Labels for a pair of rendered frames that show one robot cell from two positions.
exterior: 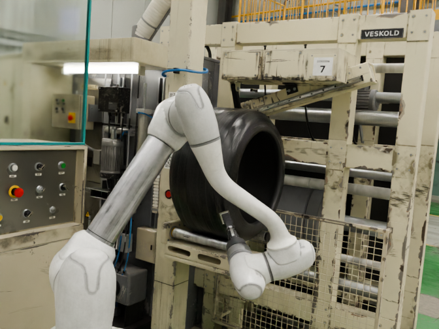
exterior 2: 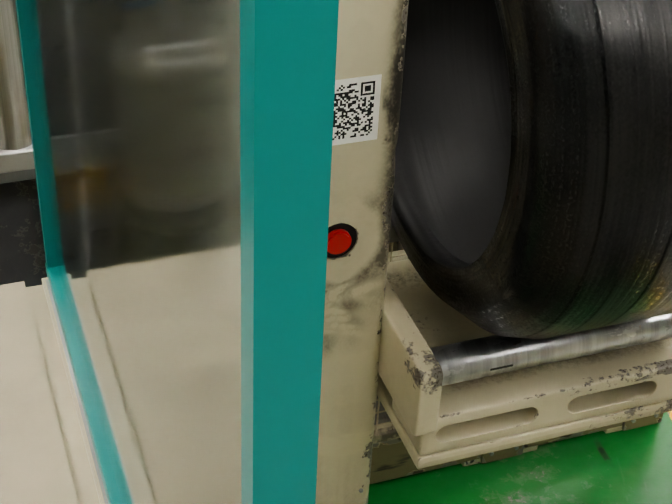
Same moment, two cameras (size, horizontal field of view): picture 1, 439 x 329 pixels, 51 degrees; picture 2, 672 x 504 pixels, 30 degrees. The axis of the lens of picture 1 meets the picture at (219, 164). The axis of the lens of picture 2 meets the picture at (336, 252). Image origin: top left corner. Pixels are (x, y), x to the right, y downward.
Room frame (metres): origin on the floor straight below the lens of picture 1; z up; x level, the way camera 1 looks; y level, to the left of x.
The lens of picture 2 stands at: (1.56, 1.13, 1.84)
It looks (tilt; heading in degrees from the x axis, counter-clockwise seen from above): 36 degrees down; 306
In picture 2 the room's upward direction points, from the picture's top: 3 degrees clockwise
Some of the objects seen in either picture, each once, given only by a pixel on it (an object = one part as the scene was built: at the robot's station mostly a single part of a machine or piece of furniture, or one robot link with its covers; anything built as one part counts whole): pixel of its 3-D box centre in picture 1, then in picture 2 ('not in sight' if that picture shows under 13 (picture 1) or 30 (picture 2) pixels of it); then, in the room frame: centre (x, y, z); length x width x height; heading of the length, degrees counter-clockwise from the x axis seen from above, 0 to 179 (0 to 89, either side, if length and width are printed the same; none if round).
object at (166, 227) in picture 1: (189, 227); (368, 298); (2.24, 0.12, 0.90); 0.40 x 0.03 x 0.10; 147
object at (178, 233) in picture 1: (203, 239); (554, 342); (2.02, 0.05, 0.90); 0.35 x 0.05 x 0.05; 57
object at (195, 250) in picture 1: (201, 253); (543, 384); (2.02, 0.05, 0.84); 0.36 x 0.09 x 0.06; 57
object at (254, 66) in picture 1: (286, 68); not in sight; (2.32, -0.29, 1.71); 0.61 x 0.25 x 0.15; 57
